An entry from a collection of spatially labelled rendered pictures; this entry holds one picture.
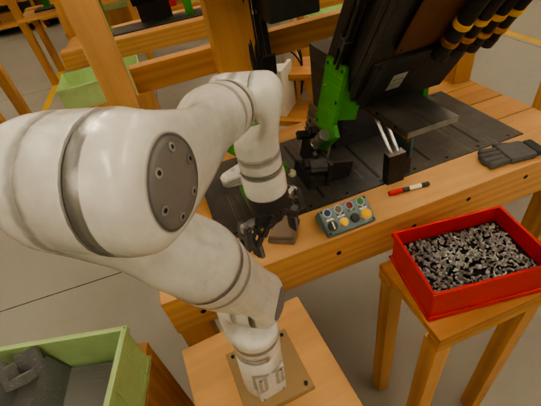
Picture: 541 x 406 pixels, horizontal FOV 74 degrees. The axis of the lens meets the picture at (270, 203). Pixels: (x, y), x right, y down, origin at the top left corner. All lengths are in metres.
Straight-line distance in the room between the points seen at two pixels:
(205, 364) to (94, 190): 0.78
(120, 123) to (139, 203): 0.04
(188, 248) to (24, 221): 0.16
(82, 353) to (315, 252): 0.64
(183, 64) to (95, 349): 0.94
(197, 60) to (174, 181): 1.19
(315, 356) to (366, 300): 1.12
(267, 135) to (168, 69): 0.92
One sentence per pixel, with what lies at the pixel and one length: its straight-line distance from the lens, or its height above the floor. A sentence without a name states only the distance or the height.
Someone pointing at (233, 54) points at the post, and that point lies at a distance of 1.32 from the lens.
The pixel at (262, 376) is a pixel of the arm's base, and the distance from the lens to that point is 0.77.
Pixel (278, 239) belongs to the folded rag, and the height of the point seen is 0.92.
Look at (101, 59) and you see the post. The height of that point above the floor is 1.35.
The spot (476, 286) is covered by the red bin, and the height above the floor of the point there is 0.92.
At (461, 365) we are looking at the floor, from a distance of 1.90.
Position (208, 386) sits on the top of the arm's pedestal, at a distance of 0.92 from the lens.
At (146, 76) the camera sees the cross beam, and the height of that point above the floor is 1.24.
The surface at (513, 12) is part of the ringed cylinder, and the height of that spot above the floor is 1.36.
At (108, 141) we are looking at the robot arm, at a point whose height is 1.58.
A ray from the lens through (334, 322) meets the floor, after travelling 1.92.
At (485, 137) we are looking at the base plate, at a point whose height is 0.90.
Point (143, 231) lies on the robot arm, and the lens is 0.20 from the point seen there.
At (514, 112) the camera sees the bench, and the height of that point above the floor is 0.88.
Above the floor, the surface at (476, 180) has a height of 0.90.
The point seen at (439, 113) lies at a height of 1.13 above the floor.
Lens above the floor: 1.66
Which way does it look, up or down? 41 degrees down
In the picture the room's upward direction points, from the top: 11 degrees counter-clockwise
